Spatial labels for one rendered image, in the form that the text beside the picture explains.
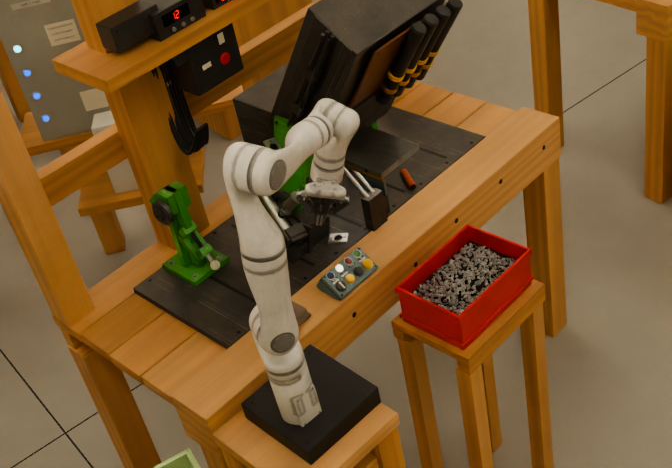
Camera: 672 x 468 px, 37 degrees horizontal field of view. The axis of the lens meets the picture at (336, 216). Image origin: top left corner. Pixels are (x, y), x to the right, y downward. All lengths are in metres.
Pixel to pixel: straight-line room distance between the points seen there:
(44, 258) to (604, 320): 2.05
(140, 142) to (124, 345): 0.55
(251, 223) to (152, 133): 0.90
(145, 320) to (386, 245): 0.69
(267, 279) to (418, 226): 0.89
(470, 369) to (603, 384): 1.06
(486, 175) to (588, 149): 1.72
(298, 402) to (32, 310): 2.37
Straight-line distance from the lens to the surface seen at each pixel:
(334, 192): 2.19
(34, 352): 4.26
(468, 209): 2.92
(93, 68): 2.59
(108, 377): 3.01
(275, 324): 2.08
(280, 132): 2.70
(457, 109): 3.34
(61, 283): 2.78
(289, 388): 2.24
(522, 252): 2.67
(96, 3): 2.60
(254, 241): 1.95
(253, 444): 2.40
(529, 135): 3.13
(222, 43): 2.73
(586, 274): 3.97
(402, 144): 2.74
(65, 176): 2.78
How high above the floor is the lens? 2.62
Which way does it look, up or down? 36 degrees down
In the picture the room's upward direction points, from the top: 12 degrees counter-clockwise
